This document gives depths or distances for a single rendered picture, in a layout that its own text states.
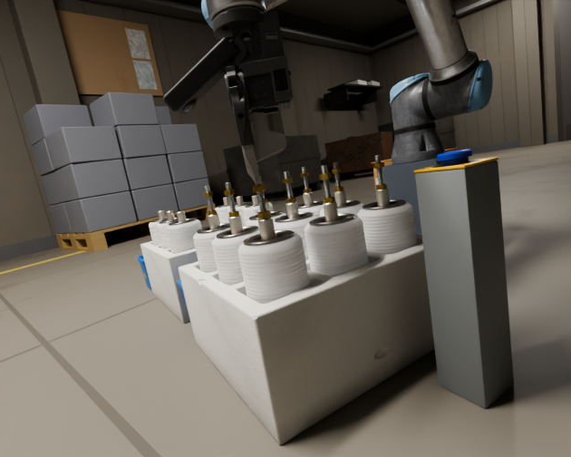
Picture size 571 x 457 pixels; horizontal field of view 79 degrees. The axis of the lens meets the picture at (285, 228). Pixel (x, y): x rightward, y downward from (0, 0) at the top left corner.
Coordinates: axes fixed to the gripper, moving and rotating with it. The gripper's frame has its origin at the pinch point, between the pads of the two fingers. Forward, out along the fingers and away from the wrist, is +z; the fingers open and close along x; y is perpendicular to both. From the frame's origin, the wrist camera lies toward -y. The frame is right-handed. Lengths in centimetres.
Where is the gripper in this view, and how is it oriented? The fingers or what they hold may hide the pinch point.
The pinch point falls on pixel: (252, 175)
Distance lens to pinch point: 50.0
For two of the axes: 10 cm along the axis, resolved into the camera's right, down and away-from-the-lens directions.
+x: -0.5, -1.6, 9.9
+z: 1.8, 9.7, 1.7
